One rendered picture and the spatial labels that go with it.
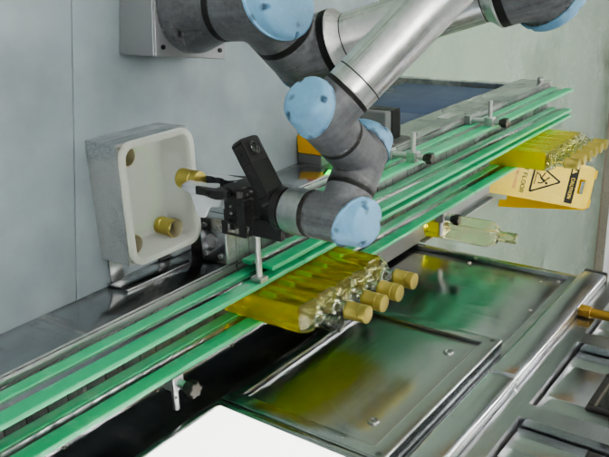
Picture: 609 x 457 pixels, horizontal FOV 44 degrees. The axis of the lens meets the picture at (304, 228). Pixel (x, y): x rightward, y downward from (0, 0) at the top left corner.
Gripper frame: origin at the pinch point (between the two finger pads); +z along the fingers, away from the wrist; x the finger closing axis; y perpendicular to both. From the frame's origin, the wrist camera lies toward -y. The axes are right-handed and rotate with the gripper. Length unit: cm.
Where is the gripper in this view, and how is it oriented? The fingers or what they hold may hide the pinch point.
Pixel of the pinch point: (196, 179)
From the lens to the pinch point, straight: 132.1
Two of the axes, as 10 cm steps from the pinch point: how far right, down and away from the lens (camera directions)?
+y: 0.3, 9.5, 3.2
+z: -8.1, -1.7, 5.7
